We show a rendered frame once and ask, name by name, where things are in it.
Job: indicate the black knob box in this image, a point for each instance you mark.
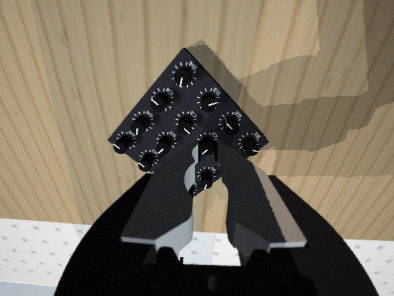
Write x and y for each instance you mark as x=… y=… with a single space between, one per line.
x=186 y=106

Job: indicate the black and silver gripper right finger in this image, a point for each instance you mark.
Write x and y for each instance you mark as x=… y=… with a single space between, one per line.
x=264 y=213

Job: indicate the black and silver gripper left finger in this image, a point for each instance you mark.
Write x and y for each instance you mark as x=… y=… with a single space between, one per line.
x=156 y=211

